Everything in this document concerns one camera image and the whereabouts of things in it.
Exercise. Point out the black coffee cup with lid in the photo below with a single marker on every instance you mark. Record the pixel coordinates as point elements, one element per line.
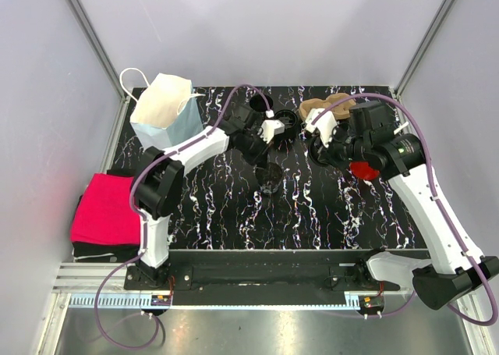
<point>291,123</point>

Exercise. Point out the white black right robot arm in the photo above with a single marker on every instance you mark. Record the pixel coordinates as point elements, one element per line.
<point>456,265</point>

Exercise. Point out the white wrapped straw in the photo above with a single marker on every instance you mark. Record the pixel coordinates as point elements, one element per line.
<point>401,127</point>

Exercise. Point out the pink cloth on black pad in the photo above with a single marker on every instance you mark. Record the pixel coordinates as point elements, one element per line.
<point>104,227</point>

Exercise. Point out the aluminium frame post left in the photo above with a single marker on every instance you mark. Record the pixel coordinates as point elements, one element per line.
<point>82,18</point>

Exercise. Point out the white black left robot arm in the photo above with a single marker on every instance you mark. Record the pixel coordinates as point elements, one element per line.
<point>157,187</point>

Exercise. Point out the red plastic cup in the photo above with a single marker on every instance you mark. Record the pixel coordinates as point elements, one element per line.
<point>362,170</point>

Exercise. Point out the aluminium frame post right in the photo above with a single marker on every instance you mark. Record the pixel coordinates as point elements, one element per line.
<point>427,40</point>

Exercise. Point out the aluminium frame post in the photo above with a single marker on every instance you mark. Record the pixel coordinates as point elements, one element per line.
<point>82,18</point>
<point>427,40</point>

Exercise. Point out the light blue paper bag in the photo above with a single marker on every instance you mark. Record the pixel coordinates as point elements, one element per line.
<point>166,113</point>

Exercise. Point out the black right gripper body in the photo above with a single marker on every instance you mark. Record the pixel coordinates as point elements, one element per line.
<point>345,148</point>

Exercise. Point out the black cup lid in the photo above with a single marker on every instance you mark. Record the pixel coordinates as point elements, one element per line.
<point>319,154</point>

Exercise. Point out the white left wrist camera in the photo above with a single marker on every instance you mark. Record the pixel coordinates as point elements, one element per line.
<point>270,127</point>

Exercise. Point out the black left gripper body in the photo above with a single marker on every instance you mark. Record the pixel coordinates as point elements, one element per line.
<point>253,147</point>

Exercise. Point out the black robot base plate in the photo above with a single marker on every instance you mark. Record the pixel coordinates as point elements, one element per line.
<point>260,279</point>

